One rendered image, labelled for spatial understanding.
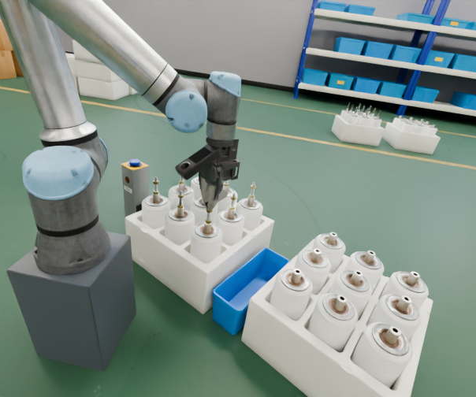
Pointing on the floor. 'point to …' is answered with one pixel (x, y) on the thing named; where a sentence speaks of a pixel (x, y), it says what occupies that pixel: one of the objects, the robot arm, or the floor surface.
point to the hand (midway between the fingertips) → (207, 205)
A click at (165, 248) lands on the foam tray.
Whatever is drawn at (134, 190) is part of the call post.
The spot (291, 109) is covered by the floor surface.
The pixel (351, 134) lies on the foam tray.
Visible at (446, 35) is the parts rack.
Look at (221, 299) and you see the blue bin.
